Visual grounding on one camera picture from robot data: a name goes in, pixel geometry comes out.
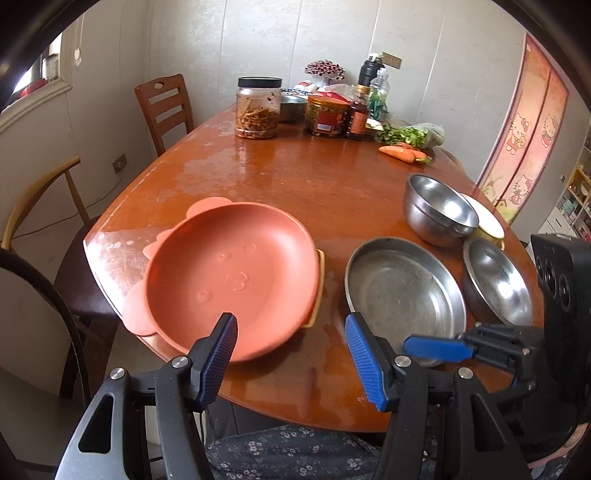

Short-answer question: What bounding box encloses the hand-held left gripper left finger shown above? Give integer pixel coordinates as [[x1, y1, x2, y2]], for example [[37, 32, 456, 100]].
[[54, 312, 238, 480]]

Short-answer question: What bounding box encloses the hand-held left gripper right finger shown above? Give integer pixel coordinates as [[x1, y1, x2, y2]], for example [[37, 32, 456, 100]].
[[345, 312, 534, 480]]

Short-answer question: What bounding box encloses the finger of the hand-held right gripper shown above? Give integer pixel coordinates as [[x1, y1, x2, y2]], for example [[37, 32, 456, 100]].
[[403, 323, 546, 374]]

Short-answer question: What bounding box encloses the steel plate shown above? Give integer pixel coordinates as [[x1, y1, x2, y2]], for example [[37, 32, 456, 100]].
[[344, 237, 467, 367]]

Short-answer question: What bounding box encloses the wide steel bowl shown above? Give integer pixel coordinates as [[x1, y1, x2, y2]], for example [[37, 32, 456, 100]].
[[462, 237, 536, 328]]

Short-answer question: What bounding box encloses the orange bear-shaped plate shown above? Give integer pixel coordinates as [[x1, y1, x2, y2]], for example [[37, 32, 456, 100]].
[[121, 197, 322, 363]]

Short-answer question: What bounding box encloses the deep steel bowl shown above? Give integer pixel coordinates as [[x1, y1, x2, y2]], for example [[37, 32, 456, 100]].
[[403, 174, 480, 248]]

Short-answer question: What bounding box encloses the dark floral clothing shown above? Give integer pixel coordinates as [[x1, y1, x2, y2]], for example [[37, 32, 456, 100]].
[[203, 399, 439, 480]]

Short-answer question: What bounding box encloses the white cabinet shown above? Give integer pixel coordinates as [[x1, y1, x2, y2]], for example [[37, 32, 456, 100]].
[[538, 134, 591, 243]]

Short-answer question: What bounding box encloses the light wood armchair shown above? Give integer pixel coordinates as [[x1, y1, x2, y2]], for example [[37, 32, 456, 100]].
[[2, 157, 121, 402], [434, 147, 465, 174]]

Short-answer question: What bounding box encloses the cartoon cat door curtain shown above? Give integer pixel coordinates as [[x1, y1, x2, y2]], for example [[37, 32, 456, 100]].
[[475, 34, 570, 227]]

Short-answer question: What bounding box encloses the bag of green vegetables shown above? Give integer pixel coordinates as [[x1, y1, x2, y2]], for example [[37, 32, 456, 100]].
[[375, 122, 446, 149]]

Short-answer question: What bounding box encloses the dark sauce bottle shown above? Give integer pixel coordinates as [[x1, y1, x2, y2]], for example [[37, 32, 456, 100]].
[[346, 85, 372, 140]]

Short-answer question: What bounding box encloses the red-lid jar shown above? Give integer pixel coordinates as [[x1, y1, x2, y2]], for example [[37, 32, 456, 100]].
[[305, 92, 349, 138]]

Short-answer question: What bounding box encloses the black-lid pickle jar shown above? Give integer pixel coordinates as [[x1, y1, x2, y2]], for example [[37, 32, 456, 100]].
[[235, 76, 282, 139]]

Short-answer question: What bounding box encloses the clear plastic bottle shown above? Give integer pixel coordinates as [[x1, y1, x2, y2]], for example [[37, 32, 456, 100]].
[[368, 69, 391, 121]]

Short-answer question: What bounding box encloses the brown slatted wooden chair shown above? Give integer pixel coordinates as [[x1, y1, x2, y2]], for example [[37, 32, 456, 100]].
[[134, 74, 195, 158]]

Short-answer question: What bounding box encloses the steel basin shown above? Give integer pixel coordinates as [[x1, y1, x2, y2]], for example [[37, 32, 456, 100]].
[[279, 92, 309, 123]]

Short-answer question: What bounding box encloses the black thermos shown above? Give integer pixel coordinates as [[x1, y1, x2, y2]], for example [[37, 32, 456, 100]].
[[359, 53, 386, 88]]

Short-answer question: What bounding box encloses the decorative bouquet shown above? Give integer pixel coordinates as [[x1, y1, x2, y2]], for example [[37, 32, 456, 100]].
[[304, 59, 346, 86]]

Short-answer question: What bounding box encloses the window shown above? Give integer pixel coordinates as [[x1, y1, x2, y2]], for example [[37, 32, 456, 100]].
[[0, 34, 72, 116]]

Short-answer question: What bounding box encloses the yellow enamel bowl with handles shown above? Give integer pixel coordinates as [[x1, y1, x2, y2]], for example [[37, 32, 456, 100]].
[[459, 193, 506, 250]]

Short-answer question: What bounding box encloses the black cable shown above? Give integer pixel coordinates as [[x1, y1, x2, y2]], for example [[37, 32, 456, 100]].
[[0, 251, 92, 407]]

